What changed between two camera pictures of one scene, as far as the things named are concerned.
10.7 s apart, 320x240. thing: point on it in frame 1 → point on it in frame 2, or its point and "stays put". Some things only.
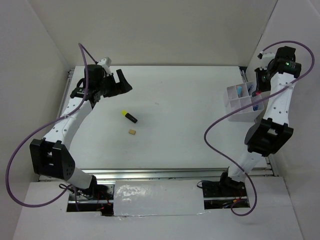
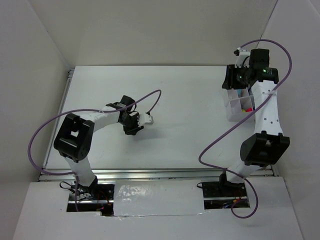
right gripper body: [263, 81] → [241, 82]
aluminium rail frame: [155, 174] stays put
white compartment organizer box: [240, 96] stays put
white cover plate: [158, 197] stays put
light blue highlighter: [239, 89] stays put
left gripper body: [109, 87] → [130, 123]
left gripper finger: [125, 85] → [134, 131]
